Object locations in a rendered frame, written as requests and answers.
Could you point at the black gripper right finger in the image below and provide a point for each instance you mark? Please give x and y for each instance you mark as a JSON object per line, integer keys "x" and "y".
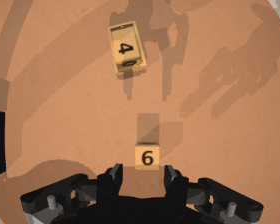
{"x": 229, "y": 206}

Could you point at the tan cube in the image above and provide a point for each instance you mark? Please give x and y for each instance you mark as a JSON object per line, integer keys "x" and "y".
{"x": 147, "y": 155}
{"x": 126, "y": 52}

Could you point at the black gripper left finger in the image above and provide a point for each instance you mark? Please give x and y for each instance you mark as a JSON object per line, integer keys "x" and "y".
{"x": 41, "y": 206}

